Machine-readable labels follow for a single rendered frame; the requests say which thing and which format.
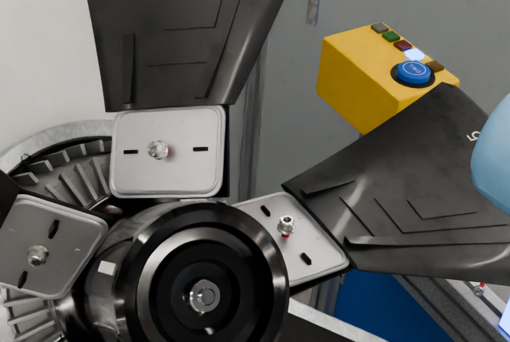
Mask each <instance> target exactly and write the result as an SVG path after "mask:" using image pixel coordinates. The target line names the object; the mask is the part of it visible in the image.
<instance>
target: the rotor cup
mask: <svg viewBox="0 0 510 342"><path fill-rule="evenodd" d="M180 199H197V198H148V199H119V198H118V197H116V196H114V195H113V194H112V192H109V193H107V194H104V195H103V196H101V197H99V198H97V199H95V200H93V201H92V202H91V203H90V204H88V205H87V206H86V207H84V208H85V209H89V210H91V211H94V212H98V213H101V214H104V215H107V216H110V217H113V218H114V221H113V223H112V225H111V226H110V228H109V232H108V234H107V236H106V237H105V239H104V240H103V241H102V243H101V244H100V246H99V248H98V249H97V251H96V252H95V253H94V254H93V256H92V258H91V259H90V261H89V262H88V263H87V265H86V267H85V268H84V270H83V271H82V272H81V273H80V275H79V277H78V278H77V280H76V281H75V282H74V284H73V286H72V287H71V289H70V290H69V291H68V293H67V294H66V295H65V296H64V297H62V298H59V299H56V300H49V305H50V308H51V311H52V316H53V318H54V321H55V324H56V326H57V328H58V330H59V332H60V334H61V336H62V337H63V338H64V340H65V342H278V340H279V338H280V336H281V334H282V331H283V328H284V326H285V322H286V318H287V315H288V307H289V300H290V286H289V278H288V270H287V267H286V264H285V260H284V258H283V255H282V253H281V250H280V249H279V246H278V245H277V243H276V242H275V240H274V239H273V237H272V235H271V234H270V233H269V232H268V230H267V229H265V228H264V226H262V225H261V223H259V222H258V221H257V220H256V219H255V218H253V217H252V216H250V215H249V214H247V213H246V212H244V211H243V210H241V209H239V208H237V207H234V206H231V205H229V204H226V203H223V202H216V201H211V200H190V201H180ZM101 261H105V262H111V263H115V268H114V271H113V273H112V275H109V274H106V273H103V272H100V271H98V270H99V266H100V262H101ZM205 279H207V280H211V281H214V282H215V283H216V284H217V285H218V286H219V289H220V291H221V300H220V303H219V305H218V306H217V308H216V309H215V310H213V311H212V312H209V313H200V312H198V311H196V310H195V309H194V308H193V307H192V305H191V304H190V297H189V296H190V290H191V288H192V286H194V285H195V284H196V283H197V282H198V281H201V280H205Z"/></svg>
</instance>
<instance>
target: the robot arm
mask: <svg viewBox="0 0 510 342"><path fill-rule="evenodd" d="M471 178H472V181H473V184H474V186H475V188H476V189H477V191H478V192H479V193H480V194H482V195H483V196H484V197H486V198H487V199H488V200H490V201H491V202H492V203H493V205H495V206H496V207H497V208H499V209H501V210H502V211H503V212H504V213H506V214H507V215H509V216H510V93H509V94H508V95H507V96H506V97H505V98H504V99H503V100H502V101H501V102H500V103H499V104H498V105H497V107H496V108H495V109H494V111H493V113H492V114H491V115H490V116H489V118H488V120H487V121H486V123H485V124H484V126H483V129H482V130H481V132H480V135H479V137H478V138H477V141H476V144H475V147H474V151H473V153H472V157H471Z"/></svg>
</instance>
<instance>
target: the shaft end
mask: <svg viewBox="0 0 510 342"><path fill-rule="evenodd" d="M189 297H190V304H191V305H192V307H193V308H194V309H195V310H196V311H198V312H200V313H209V312H212V311H213V310H215V309H216V308H217V306H218V305H219V303H220V300H221V291H220V289H219V286H218V285H217V284H216V283H215V282H214V281H211V280H207V279H205V280H201V281H198V282H197V283H196V284H195V285H194V286H192V288H191V290H190V296H189Z"/></svg>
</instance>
